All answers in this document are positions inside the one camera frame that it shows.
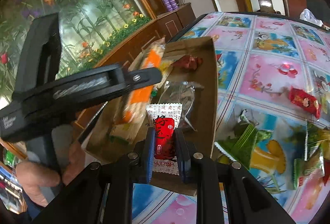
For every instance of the low wooden cabinet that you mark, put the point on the low wooden cabinet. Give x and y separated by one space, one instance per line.
178 22

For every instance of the green pea packet yellow band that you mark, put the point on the green pea packet yellow band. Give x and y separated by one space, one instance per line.
309 169

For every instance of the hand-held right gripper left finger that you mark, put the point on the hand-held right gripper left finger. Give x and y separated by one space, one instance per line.
149 157

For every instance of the orange label biscuit packet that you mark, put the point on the orange label biscuit packet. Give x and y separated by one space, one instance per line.
139 100

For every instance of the white plastic bag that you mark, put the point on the white plastic bag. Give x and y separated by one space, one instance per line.
310 17

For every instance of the red and white snack packet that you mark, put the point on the red and white snack packet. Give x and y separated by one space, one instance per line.
165 133

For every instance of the large silver foil packet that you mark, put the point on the large silver foil packet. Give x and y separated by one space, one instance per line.
178 100

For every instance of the flower wall mural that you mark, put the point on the flower wall mural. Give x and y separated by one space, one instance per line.
77 20

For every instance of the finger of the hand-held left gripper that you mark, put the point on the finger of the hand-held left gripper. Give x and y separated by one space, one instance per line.
140 77

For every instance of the person's left hand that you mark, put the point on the person's left hand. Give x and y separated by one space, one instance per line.
38 180

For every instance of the green yellow cracker packet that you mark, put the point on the green yellow cracker packet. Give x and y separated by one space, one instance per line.
239 141

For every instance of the red metallic snack packet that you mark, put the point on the red metallic snack packet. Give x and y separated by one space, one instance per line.
188 62

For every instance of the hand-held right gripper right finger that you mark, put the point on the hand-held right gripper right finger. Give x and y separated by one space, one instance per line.
183 157

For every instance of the brown cardboard box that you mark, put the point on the brown cardboard box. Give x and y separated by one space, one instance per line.
203 115

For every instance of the red emblem candy packet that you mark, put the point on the red emblem candy packet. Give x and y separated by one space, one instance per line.
305 101

